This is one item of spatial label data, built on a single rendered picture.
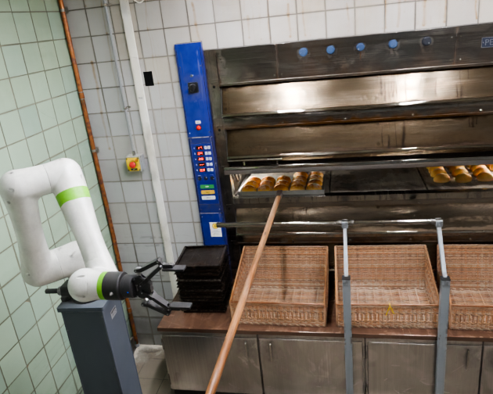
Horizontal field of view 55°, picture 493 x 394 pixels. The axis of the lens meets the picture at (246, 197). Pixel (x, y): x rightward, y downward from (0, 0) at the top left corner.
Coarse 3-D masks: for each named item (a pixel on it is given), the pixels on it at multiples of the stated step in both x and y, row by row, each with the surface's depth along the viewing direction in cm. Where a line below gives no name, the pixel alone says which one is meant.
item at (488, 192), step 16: (336, 192) 295; (352, 192) 292; (368, 192) 290; (384, 192) 287; (400, 192) 284; (416, 192) 282; (432, 192) 279; (448, 192) 277; (464, 192) 275; (480, 192) 274
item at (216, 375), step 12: (276, 204) 280; (264, 228) 252; (264, 240) 239; (252, 264) 218; (252, 276) 209; (240, 300) 192; (240, 312) 185; (228, 336) 171; (228, 348) 166; (216, 372) 155; (216, 384) 151
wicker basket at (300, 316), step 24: (240, 264) 299; (264, 264) 310; (288, 264) 306; (312, 264) 303; (240, 288) 298; (264, 288) 309; (288, 288) 306; (312, 288) 304; (264, 312) 272; (288, 312) 269; (312, 312) 265
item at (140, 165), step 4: (128, 156) 299; (132, 156) 298; (136, 156) 298; (140, 156) 299; (128, 160) 299; (132, 160) 299; (140, 160) 299; (144, 160) 304; (128, 164) 300; (136, 164) 299; (140, 164) 299; (144, 164) 304; (128, 168) 301; (132, 168) 301; (136, 168) 300; (140, 168) 300; (144, 168) 304
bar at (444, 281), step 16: (224, 224) 270; (240, 224) 268; (256, 224) 266; (272, 224) 264; (288, 224) 262; (304, 224) 260; (320, 224) 258; (336, 224) 257; (352, 224) 255; (368, 224) 254; (384, 224) 252; (400, 224) 251; (448, 288) 234; (448, 304) 237; (352, 368) 262; (352, 384) 266
